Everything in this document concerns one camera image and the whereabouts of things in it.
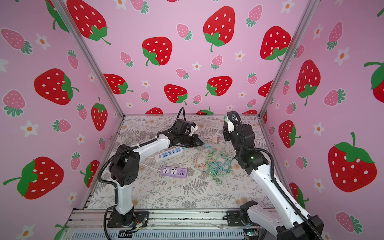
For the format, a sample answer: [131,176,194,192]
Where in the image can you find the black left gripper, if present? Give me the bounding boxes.
[178,134,205,148]

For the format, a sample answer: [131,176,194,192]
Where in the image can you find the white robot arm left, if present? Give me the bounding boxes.
[98,131,204,227]

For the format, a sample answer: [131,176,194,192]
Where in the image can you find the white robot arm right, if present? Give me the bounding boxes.
[223,122,324,240]

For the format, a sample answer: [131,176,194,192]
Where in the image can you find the white blue power strip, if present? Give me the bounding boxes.
[155,147,183,162]

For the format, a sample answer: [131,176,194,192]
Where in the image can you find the purple power strip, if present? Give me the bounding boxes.
[160,166,188,179]

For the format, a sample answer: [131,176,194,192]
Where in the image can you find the pink charger plug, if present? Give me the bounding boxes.
[211,137,219,144]

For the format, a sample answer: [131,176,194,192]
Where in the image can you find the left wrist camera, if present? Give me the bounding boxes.
[174,119,199,136]

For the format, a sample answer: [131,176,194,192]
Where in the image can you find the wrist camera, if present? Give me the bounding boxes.
[174,119,199,136]
[225,115,238,133]

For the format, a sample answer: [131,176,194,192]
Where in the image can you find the tangled coloured cable pile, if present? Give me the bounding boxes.
[192,143,233,184]

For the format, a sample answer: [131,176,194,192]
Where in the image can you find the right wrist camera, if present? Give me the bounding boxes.
[225,115,238,133]

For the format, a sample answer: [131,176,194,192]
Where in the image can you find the white power strip cord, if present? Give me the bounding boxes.
[125,127,169,172]

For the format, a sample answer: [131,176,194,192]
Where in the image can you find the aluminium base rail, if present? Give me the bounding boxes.
[59,209,276,240]

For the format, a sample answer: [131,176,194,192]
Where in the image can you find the aluminium corner post right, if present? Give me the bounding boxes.
[259,0,320,118]

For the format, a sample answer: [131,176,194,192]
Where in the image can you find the aluminium corner post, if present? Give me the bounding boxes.
[52,0,125,119]
[259,0,320,118]

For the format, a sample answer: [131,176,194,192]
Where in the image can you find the aluminium corner post left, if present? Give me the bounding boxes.
[52,0,125,119]

